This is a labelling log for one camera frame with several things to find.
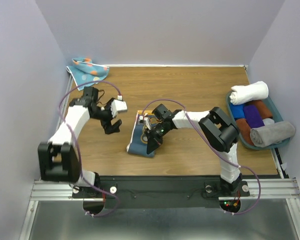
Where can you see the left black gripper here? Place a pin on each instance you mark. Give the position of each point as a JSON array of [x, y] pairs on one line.
[[109, 128]]

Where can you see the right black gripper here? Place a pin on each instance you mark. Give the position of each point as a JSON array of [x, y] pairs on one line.
[[153, 141]]

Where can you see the yellow and blue cartoon towel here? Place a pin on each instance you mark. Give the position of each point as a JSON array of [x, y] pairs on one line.
[[138, 141]]

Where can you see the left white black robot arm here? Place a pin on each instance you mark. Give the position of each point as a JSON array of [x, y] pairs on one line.
[[59, 157]]

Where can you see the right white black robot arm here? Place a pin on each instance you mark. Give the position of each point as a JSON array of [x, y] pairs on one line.
[[216, 129]]

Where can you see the blue polka dot towel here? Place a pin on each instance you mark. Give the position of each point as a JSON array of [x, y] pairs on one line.
[[84, 72]]

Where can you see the blue rolled towel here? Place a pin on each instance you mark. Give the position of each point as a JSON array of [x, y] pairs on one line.
[[237, 111]]

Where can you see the rust red rolled towel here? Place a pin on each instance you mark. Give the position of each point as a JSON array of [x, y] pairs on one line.
[[245, 130]]

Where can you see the purple rolled towel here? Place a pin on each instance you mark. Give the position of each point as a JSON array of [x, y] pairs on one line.
[[252, 116]]

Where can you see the brown rolled towel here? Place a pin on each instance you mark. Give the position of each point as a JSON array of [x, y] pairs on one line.
[[263, 110]]

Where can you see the white small rolled towel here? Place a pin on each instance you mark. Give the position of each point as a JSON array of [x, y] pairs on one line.
[[268, 121]]

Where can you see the grey rolled towel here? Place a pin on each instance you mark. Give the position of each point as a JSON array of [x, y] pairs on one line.
[[275, 133]]

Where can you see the teal plastic basket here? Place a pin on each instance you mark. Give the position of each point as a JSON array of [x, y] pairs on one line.
[[276, 117]]

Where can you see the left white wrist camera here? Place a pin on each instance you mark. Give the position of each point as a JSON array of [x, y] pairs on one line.
[[117, 107]]

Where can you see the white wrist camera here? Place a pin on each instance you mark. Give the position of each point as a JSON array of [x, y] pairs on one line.
[[117, 107], [146, 120]]

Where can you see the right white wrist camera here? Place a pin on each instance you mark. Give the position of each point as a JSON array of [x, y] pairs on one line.
[[146, 120]]

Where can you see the black mounting base plate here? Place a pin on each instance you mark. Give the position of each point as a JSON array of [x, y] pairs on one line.
[[145, 192]]

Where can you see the aluminium extrusion frame rail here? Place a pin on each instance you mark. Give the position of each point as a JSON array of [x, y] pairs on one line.
[[271, 212]]

